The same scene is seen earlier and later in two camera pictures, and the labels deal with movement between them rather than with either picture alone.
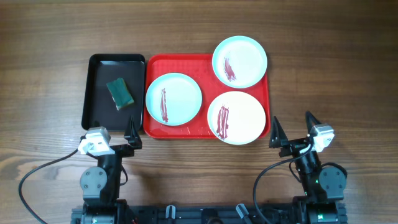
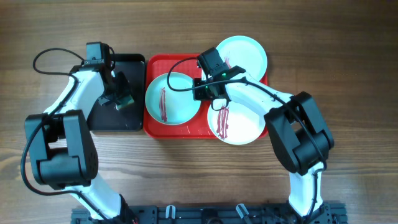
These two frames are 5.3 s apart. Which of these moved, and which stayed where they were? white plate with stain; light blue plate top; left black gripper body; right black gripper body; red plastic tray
Moved: left black gripper body; right black gripper body
Stayed: white plate with stain; light blue plate top; red plastic tray
